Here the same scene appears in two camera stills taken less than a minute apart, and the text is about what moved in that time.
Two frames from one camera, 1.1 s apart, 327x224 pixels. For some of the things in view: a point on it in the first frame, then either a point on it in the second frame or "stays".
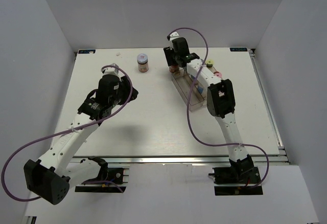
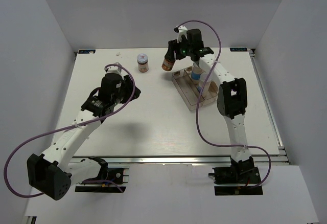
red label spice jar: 174,68 to 167,65
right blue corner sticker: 238,49 stays
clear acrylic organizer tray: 183,81 stays
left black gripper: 124,84 stays
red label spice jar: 143,65 stays
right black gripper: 168,52 to 173,48
